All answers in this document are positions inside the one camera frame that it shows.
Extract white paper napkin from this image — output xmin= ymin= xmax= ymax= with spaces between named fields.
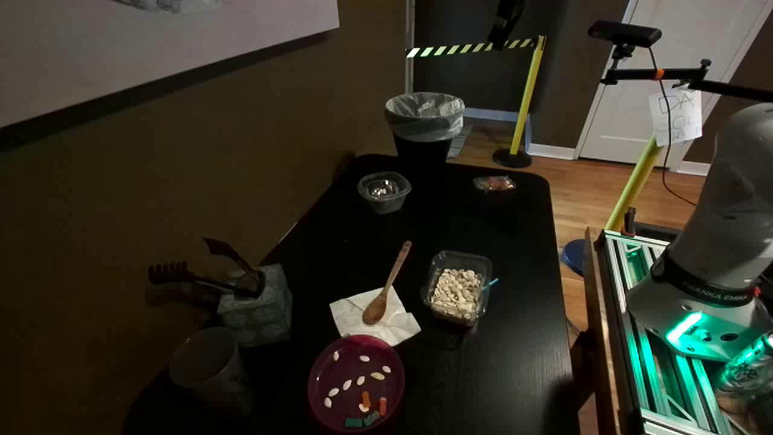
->
xmin=327 ymin=286 xmax=423 ymax=349

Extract small clear plastic bowl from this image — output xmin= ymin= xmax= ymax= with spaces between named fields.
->
xmin=354 ymin=169 xmax=412 ymax=217

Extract silver foil wrappers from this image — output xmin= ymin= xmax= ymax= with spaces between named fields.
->
xmin=368 ymin=176 xmax=403 ymax=200

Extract black trash bin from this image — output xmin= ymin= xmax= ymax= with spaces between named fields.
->
xmin=391 ymin=127 xmax=461 ymax=169

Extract wooden spoon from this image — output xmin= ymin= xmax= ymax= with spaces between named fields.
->
xmin=360 ymin=239 xmax=415 ymax=329

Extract clear container of seeds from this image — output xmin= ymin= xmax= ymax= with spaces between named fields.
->
xmin=421 ymin=250 xmax=494 ymax=329

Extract bin with white liner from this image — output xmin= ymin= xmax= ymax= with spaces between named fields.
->
xmin=383 ymin=89 xmax=469 ymax=146

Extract small snack packet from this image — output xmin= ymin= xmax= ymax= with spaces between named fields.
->
xmin=471 ymin=175 xmax=520 ymax=196

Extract grey square utensil holder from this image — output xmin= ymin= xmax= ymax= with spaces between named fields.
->
xmin=214 ymin=264 xmax=294 ymax=349

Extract pink bowl with candies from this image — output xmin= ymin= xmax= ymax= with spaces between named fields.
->
xmin=307 ymin=333 xmax=407 ymax=435

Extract black yellow caution tape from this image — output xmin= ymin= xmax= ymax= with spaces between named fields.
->
xmin=403 ymin=36 xmax=540 ymax=61

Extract white mug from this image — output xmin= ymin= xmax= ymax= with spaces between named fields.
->
xmin=167 ymin=324 xmax=254 ymax=407

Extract wooden board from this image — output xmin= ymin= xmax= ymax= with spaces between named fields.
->
xmin=581 ymin=227 xmax=624 ymax=435

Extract white door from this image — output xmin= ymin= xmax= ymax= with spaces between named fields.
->
xmin=577 ymin=0 xmax=773 ymax=169

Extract white hanging paper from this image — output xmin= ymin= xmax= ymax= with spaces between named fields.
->
xmin=647 ymin=84 xmax=705 ymax=148

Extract whiteboard with dark ledge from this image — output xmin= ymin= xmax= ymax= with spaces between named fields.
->
xmin=0 ymin=0 xmax=343 ymax=153

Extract thin camera cable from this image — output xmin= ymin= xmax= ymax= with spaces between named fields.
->
xmin=647 ymin=45 xmax=705 ymax=208

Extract black camera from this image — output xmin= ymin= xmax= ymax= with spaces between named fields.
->
xmin=587 ymin=20 xmax=664 ymax=48

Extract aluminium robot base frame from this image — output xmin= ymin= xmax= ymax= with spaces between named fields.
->
xmin=600 ymin=227 xmax=773 ymax=435

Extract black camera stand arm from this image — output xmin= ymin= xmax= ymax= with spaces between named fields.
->
xmin=600 ymin=40 xmax=773 ymax=105

